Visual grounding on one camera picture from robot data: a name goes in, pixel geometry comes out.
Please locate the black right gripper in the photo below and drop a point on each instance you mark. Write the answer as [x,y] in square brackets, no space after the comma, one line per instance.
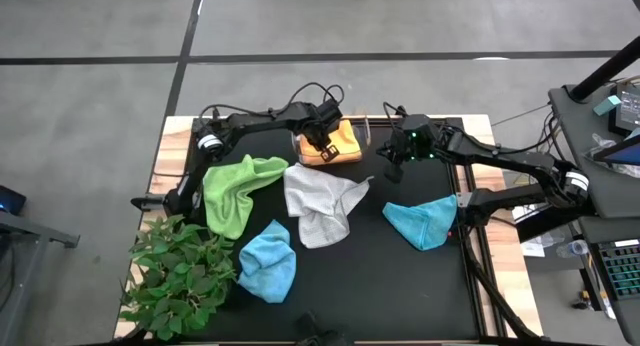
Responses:
[417,136]

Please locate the grey side desk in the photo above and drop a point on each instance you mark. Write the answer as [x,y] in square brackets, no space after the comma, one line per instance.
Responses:
[585,186]

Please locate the green microfiber towel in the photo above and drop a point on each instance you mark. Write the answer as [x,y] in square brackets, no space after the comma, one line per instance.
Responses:
[230,196]

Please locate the light blue microfiber towel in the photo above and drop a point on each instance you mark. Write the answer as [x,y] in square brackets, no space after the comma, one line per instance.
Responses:
[267,266]

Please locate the white paper sheets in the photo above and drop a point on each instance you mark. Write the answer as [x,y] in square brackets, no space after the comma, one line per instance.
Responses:
[535,248]

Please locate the grey keyboard desk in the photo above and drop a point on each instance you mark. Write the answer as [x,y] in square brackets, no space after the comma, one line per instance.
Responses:
[600,231]

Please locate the grey waffle-weave towel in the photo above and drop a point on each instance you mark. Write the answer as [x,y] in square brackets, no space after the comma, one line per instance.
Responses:
[320,201]

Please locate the orange microfiber towel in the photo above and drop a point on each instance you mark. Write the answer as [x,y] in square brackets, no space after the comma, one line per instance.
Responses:
[345,146]

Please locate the grey metal side table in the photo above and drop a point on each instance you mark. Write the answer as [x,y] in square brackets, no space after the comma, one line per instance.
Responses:
[30,231]

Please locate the black aluminium table frame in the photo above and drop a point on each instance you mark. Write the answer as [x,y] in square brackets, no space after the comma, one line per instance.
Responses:
[455,122]

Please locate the teal microfiber towel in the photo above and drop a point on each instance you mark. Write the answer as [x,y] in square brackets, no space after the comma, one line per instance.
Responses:
[425,226]

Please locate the clear plastic bag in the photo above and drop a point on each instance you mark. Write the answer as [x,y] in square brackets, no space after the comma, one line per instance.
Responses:
[597,148]

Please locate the dark device with blue light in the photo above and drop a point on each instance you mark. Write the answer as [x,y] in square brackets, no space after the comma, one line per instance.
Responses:
[10,201]

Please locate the clear water bottle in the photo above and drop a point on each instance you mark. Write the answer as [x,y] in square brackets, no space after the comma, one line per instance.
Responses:
[575,248]

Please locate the green artificial plant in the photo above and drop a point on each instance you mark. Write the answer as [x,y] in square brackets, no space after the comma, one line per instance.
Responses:
[175,286]

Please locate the black round pole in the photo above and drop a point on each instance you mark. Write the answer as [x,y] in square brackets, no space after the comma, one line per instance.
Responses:
[605,71]

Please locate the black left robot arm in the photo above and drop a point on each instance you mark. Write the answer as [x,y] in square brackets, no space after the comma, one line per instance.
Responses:
[250,122]

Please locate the black crossbar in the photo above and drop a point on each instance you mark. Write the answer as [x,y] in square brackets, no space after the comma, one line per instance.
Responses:
[555,223]

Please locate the black tablet device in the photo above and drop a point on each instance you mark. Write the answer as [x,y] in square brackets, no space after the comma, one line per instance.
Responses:
[627,111]

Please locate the clear plastic bin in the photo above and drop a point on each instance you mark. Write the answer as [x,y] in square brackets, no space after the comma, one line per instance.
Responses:
[367,136]

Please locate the backlit black keyboard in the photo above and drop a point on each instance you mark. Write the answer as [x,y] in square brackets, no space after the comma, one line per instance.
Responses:
[622,271]

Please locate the dark laptop screen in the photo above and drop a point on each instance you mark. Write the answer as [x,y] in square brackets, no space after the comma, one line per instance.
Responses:
[625,153]

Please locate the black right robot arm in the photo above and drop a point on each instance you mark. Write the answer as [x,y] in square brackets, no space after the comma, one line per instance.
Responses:
[500,156]

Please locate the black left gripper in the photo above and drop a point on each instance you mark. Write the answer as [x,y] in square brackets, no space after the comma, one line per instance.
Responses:
[320,121]

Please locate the small teal box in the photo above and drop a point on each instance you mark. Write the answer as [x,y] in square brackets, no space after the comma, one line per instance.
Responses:
[607,106]

